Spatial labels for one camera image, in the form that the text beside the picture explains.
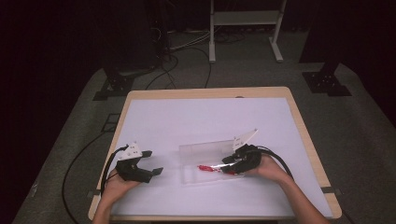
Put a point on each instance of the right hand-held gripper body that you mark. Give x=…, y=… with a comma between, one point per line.
x=247, y=157

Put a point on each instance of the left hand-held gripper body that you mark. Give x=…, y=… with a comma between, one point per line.
x=132, y=168

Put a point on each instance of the red pen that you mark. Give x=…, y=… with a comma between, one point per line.
x=208, y=168

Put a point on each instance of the clear plastic pencil case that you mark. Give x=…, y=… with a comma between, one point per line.
x=205, y=155

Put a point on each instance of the person's left hand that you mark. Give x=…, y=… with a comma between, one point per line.
x=116, y=188

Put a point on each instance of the person's right hand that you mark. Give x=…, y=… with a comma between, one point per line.
x=271, y=169

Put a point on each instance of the black tape strip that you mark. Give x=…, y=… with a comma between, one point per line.
x=330, y=190
x=92, y=193

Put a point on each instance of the white table mat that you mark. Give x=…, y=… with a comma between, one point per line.
x=202, y=118

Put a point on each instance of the wooden table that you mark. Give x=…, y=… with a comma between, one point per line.
x=211, y=92

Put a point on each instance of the black stand base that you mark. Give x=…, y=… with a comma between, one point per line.
x=115, y=85
x=326, y=81

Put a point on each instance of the white metal stand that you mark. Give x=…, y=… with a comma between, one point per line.
x=246, y=18

